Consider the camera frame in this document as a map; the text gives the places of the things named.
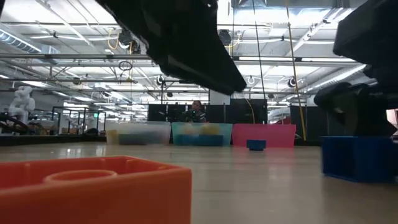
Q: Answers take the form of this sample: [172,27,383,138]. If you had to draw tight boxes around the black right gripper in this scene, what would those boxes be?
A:
[313,0,398,137]

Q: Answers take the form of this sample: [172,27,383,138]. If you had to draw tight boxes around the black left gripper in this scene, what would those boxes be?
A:
[95,0,247,96]

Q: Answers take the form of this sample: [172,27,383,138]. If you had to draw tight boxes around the small blue toy block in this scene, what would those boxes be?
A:
[246,139,267,152]
[322,135,396,184]

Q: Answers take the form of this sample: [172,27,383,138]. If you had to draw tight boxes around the white pillar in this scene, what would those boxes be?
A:
[210,90,233,105]

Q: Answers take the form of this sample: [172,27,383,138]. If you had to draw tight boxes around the person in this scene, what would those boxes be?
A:
[181,100,207,123]

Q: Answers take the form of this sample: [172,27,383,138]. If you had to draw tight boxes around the black partition panels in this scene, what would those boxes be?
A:
[147,98,269,124]
[290,105,327,141]

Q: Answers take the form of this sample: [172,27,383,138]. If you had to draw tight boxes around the long ceiling light bar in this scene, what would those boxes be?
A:
[239,55,296,62]

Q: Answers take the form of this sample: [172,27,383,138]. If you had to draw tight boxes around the teal plastic bin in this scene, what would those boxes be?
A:
[171,121,233,147]

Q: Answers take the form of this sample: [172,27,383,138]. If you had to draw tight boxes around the red plastic bin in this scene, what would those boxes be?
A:
[231,123,297,149]

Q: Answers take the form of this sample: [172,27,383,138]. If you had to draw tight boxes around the clear plastic bin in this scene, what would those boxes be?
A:
[105,121,172,146]

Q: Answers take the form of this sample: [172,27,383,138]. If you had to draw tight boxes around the small orange toy block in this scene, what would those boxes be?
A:
[0,155,193,224]

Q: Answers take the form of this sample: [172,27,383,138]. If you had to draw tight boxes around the black ceiling cable reel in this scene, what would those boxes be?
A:
[107,27,142,55]
[218,29,242,47]

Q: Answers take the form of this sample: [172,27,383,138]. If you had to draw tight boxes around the yellow hanging cable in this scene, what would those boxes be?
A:
[285,0,307,141]

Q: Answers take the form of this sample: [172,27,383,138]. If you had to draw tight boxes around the black hanging cable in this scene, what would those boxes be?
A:
[251,0,268,103]

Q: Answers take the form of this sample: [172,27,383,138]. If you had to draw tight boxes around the black aluminium table frame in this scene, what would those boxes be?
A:
[0,134,323,147]

